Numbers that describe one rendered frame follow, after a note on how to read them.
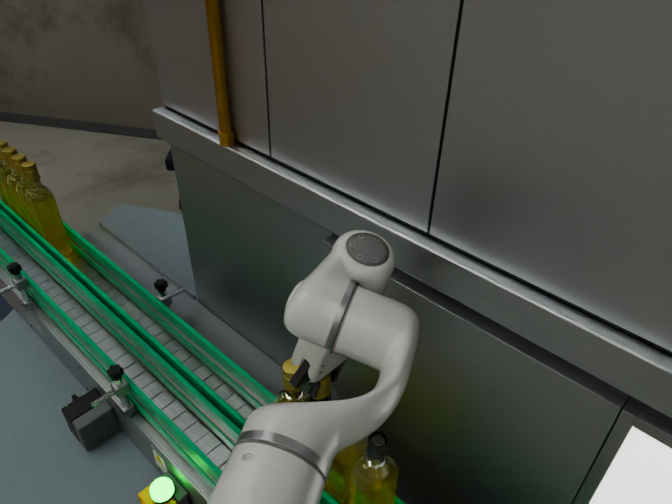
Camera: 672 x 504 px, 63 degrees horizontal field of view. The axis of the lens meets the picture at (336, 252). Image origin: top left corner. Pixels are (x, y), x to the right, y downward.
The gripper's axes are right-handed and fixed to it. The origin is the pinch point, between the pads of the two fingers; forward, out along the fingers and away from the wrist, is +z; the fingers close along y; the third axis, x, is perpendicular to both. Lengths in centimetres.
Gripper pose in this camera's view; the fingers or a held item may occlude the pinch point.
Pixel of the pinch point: (320, 376)
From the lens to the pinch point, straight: 84.4
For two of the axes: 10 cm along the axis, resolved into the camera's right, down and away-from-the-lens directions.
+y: -6.9, 4.2, -5.8
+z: -2.0, 6.6, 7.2
